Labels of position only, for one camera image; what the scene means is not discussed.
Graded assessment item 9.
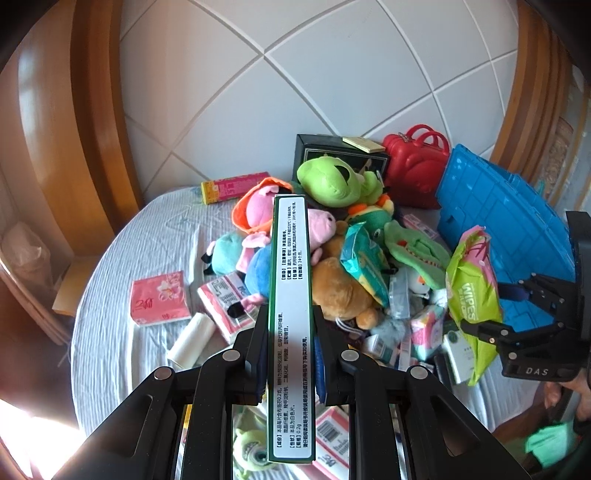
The green pink wipes pack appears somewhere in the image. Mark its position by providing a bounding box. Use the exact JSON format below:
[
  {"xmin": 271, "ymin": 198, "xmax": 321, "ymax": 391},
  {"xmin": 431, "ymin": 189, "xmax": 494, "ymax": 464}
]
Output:
[{"xmin": 446, "ymin": 226, "xmax": 503, "ymax": 386}]

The long green white box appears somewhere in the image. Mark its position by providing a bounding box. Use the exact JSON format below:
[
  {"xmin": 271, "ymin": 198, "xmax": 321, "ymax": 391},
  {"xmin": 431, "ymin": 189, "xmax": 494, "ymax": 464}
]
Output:
[{"xmin": 267, "ymin": 194, "xmax": 315, "ymax": 464}]

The pastel tissue pack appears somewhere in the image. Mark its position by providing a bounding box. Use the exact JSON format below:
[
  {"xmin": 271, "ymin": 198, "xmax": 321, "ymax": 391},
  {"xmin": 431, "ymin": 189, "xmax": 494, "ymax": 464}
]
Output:
[{"xmin": 410, "ymin": 305, "xmax": 447, "ymax": 361}]

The person right hand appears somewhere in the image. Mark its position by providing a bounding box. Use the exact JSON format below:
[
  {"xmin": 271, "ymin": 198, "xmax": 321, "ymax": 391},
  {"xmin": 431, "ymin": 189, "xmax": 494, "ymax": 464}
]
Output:
[{"xmin": 544, "ymin": 370, "xmax": 591, "ymax": 422}]

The white green medicine box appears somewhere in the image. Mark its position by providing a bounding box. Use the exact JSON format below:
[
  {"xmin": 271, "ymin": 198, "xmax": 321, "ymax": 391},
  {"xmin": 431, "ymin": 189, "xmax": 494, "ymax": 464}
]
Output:
[{"xmin": 443, "ymin": 331, "xmax": 475, "ymax": 384}]

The blue plastic crate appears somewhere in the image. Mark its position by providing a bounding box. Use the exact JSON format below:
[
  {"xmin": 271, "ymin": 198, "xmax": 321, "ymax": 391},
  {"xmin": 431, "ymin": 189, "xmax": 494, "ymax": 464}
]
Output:
[{"xmin": 434, "ymin": 144, "xmax": 578, "ymax": 334}]

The green crocodile plush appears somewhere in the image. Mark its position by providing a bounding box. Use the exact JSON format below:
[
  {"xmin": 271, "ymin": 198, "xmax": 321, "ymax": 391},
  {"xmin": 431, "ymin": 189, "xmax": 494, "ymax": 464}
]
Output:
[{"xmin": 384, "ymin": 220, "xmax": 451, "ymax": 290}]

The white paper roll left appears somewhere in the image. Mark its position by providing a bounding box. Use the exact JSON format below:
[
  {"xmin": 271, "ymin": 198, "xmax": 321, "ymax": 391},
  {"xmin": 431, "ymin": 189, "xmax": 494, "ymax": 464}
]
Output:
[{"xmin": 166, "ymin": 312, "xmax": 216, "ymax": 370}]

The clear plastic box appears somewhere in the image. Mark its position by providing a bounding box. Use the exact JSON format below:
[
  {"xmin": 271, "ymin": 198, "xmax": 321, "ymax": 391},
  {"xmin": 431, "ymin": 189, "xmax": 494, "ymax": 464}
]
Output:
[{"xmin": 389, "ymin": 267, "xmax": 411, "ymax": 320}]

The green one-eyed monster plush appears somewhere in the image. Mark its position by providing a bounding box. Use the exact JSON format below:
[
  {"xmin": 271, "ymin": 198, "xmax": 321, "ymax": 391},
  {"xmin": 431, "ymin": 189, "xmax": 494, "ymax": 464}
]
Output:
[{"xmin": 232, "ymin": 406, "xmax": 274, "ymax": 478}]

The pink white barcode tissue pack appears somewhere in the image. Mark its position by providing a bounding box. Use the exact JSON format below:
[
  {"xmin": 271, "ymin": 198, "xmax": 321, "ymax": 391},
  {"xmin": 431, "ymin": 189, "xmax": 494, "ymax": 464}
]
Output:
[{"xmin": 312, "ymin": 407, "xmax": 349, "ymax": 480}]

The pink barcode box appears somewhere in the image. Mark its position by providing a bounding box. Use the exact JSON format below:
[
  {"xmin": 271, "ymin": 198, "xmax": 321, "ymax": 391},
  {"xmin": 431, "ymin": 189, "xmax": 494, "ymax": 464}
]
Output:
[{"xmin": 403, "ymin": 213, "xmax": 440, "ymax": 240}]

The small pink tissue pack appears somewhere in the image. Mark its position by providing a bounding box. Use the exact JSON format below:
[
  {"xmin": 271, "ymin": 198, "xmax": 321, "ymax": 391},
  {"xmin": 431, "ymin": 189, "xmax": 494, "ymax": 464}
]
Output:
[{"xmin": 130, "ymin": 271, "xmax": 191, "ymax": 327}]

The green orange duck plush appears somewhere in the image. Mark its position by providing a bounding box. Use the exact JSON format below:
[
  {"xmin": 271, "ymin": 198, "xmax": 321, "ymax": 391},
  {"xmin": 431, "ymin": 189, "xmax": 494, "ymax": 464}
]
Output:
[{"xmin": 346, "ymin": 194, "xmax": 394, "ymax": 238}]

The teal wipes pack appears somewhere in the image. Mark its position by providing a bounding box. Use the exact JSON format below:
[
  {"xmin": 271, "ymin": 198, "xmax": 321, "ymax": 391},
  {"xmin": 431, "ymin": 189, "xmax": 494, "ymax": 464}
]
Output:
[{"xmin": 339, "ymin": 222, "xmax": 390, "ymax": 308}]

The red toy suitcase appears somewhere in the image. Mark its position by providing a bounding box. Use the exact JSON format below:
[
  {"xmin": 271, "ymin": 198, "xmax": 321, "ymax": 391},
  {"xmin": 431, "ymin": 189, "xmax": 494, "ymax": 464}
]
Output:
[{"xmin": 383, "ymin": 124, "xmax": 451, "ymax": 209}]

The brown bear plush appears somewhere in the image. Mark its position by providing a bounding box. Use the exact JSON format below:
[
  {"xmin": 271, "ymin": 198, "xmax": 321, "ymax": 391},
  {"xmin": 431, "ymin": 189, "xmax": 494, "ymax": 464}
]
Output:
[{"xmin": 311, "ymin": 220, "xmax": 381, "ymax": 331}]

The yellow sticky note pad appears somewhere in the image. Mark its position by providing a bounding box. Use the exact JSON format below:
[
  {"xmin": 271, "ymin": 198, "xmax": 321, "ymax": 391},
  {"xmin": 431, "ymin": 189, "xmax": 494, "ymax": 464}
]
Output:
[{"xmin": 342, "ymin": 137, "xmax": 386, "ymax": 154}]

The teal plush toy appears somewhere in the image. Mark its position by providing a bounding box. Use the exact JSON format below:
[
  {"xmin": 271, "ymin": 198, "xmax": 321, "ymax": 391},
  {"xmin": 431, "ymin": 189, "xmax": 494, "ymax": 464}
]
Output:
[{"xmin": 201, "ymin": 231, "xmax": 243, "ymax": 275}]

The green frog plush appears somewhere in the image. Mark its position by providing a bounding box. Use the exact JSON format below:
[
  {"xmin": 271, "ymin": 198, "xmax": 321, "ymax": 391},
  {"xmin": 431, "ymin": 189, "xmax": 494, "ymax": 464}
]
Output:
[{"xmin": 295, "ymin": 155, "xmax": 384, "ymax": 208}]

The pink pig plush blue body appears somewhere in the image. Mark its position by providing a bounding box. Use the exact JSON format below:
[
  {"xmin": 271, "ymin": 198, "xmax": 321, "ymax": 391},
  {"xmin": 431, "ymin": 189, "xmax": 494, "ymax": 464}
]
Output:
[{"xmin": 236, "ymin": 209, "xmax": 337, "ymax": 311}]

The black gift box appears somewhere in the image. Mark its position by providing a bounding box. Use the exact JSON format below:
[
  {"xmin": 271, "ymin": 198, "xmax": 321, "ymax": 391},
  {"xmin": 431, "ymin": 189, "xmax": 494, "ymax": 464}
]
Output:
[{"xmin": 293, "ymin": 134, "xmax": 390, "ymax": 180}]

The pig plush in orange hood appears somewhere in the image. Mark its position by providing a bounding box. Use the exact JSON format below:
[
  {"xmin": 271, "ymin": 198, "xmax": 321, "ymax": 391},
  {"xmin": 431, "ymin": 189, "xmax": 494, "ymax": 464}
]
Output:
[{"xmin": 231, "ymin": 177, "xmax": 294, "ymax": 235}]

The long pink yellow box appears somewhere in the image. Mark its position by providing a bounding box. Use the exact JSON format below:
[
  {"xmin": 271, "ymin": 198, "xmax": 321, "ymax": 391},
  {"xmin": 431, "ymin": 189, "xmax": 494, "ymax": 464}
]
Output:
[{"xmin": 200, "ymin": 172, "xmax": 269, "ymax": 205}]

